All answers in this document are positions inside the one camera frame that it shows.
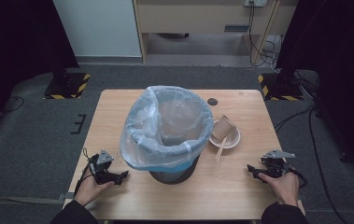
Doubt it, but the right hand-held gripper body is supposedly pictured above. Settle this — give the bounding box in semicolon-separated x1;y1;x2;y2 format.
260;149;297;179

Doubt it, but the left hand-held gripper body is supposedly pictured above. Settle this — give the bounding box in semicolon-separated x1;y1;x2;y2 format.
88;149;123;186

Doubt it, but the beige paper bowl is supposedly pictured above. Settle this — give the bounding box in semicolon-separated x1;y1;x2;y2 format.
208;119;242;150

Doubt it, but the wooden chopstick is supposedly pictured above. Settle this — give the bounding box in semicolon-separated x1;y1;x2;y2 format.
214;136;227;161
216;135;229;163

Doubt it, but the bin with blue bag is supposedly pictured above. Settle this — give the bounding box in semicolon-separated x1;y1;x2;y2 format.
119;85;215;174

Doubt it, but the black mesh trash bin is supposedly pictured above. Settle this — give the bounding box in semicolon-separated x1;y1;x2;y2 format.
149;154;202;185

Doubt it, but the brown paper cup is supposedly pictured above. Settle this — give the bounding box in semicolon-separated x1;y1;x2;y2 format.
211;114;238;142

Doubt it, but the person's left hand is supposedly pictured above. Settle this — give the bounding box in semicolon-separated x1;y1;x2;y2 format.
74;174;116;208

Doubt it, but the person's right hand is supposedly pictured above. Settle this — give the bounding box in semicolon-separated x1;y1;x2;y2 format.
257;171;301;207

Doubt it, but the striped black stand base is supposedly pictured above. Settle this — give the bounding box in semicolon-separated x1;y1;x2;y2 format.
42;71;92;101
257;72;304;102

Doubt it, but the dark curtain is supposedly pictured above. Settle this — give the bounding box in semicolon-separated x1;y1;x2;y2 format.
0;0;80;139
275;0;354;176

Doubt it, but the light wooden desk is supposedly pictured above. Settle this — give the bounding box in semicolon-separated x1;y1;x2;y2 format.
132;0;300;63

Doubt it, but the white power strip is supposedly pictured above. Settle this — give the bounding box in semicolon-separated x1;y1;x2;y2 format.
243;0;268;8

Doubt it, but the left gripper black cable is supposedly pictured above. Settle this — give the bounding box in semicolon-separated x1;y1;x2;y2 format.
73;147;95;198

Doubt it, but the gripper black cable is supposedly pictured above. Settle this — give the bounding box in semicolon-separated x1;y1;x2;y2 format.
73;147;95;198
288;167;309;189

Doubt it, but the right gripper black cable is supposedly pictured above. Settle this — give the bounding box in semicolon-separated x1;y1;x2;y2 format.
288;167;309;189

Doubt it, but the long black floor cable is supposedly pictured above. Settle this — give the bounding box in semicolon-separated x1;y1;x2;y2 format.
273;105;350;224

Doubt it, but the thin black floor cable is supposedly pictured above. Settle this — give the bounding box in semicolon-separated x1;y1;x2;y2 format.
0;95;26;119

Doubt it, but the white cable bundle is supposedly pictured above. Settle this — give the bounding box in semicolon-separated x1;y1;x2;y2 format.
262;34;284;73

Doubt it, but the black power cable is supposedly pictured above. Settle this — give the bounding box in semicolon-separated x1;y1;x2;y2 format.
247;1;279;68

